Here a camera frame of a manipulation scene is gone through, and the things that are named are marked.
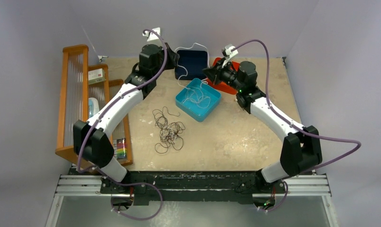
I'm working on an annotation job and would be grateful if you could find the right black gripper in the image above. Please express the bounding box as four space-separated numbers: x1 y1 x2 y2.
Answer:
202 58 243 93

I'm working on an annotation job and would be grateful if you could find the brown thin cable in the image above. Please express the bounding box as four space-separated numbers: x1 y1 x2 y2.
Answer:
152 106 186 155

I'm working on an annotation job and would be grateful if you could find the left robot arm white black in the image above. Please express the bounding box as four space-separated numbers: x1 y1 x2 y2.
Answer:
72 43 178 193

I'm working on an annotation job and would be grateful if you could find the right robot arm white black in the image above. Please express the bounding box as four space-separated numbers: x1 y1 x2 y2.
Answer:
203 59 322 192

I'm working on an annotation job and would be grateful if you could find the orange square bin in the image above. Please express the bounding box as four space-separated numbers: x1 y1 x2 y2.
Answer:
206 61 239 95

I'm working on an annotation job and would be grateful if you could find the dark navy square bin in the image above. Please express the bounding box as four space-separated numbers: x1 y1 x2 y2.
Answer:
175 50 208 80

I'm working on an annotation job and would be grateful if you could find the light blue square bin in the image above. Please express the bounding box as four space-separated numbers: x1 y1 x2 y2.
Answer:
175 78 222 122

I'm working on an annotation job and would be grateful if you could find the white red small box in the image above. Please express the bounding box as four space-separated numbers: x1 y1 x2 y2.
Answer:
88 69 106 85

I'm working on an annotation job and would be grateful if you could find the wooden tiered shelf rack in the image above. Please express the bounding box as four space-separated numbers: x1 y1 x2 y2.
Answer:
55 44 124 164

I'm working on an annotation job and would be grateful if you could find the blue packaged item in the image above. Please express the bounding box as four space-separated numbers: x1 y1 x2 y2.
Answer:
88 97 100 118

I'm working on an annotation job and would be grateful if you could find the rainbow coloured marker pack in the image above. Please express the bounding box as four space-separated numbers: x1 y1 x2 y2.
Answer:
113 138 127 160

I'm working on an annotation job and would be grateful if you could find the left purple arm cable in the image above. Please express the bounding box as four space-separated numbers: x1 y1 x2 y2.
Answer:
76 29 168 174

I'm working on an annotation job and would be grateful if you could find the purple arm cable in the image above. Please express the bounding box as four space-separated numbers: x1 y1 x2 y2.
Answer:
232 39 362 175
76 29 168 174

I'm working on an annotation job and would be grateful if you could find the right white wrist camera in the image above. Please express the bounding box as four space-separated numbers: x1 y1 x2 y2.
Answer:
222 44 239 68

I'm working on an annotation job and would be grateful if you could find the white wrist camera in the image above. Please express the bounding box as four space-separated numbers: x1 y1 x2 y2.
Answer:
222 44 239 68
142 27 161 45

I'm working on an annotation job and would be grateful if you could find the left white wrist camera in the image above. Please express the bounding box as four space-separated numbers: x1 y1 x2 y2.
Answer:
142 27 161 45

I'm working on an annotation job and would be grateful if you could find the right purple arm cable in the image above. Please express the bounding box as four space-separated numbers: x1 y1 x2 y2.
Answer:
232 39 362 175

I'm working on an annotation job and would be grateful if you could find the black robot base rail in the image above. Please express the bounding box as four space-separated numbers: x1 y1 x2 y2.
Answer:
101 171 285 207

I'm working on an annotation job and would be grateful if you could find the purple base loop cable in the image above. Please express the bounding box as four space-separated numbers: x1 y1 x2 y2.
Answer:
110 183 164 221

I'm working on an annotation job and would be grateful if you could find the aluminium frame rail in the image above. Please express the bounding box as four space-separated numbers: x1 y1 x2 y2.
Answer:
56 175 332 196

